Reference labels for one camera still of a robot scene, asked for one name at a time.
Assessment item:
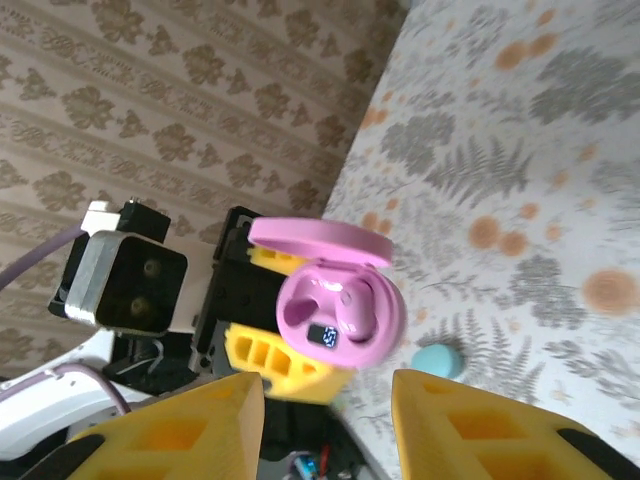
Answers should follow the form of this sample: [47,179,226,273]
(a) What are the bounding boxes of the blue earbud charging case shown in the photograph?
[410,343,467,387]

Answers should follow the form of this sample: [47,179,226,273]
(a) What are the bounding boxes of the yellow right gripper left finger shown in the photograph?
[22,372,266,480]

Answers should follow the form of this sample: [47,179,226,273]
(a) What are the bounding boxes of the floral patterned table cover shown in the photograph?
[322,0,640,480]

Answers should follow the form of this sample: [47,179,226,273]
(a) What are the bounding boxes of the black connector box with wires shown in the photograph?
[289,443,347,480]

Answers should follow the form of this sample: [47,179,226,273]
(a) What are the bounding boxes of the purple cable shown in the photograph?
[0,223,134,416]

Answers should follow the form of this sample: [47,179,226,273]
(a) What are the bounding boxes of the pink earbud charging case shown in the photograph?
[248,215,409,372]

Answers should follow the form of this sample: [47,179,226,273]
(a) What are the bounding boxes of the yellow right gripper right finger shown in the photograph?
[391,368,639,480]

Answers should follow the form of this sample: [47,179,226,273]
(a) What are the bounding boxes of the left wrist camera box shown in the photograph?
[48,198,216,337]

